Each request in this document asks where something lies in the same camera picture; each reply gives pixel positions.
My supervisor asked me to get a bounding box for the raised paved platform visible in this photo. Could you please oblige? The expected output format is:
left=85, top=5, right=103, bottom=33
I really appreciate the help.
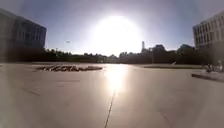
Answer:
left=191, top=71, right=224, bottom=84

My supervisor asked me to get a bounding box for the pale building with window grid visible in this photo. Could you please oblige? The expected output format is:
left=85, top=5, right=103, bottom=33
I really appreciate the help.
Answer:
left=192, top=10, right=224, bottom=64

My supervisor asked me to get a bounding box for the grey paved plaza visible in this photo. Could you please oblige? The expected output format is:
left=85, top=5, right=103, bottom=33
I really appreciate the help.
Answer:
left=0, top=61, right=224, bottom=128

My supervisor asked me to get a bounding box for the group of people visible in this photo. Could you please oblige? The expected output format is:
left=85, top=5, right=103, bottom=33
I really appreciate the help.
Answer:
left=203, top=59, right=224, bottom=74

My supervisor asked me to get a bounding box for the row of trees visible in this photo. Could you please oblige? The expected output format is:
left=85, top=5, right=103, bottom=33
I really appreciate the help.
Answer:
left=41, top=43, right=218, bottom=65

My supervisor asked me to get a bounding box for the dark glass building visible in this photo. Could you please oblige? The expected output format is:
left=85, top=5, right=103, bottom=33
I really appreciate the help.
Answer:
left=0, top=8, right=48, bottom=63

